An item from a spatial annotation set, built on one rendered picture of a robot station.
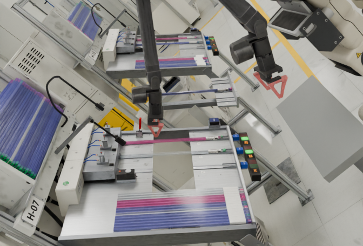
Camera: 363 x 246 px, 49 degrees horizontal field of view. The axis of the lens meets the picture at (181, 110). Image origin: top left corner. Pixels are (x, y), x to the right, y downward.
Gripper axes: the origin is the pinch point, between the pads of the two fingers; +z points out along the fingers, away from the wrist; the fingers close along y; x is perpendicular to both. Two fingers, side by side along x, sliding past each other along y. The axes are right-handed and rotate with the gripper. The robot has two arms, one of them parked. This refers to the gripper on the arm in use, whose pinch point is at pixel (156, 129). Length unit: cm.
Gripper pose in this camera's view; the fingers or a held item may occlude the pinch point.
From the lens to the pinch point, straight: 179.8
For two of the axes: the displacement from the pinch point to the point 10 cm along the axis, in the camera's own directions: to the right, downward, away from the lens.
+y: 0.4, 4.9, -8.7
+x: 10.0, -0.1, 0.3
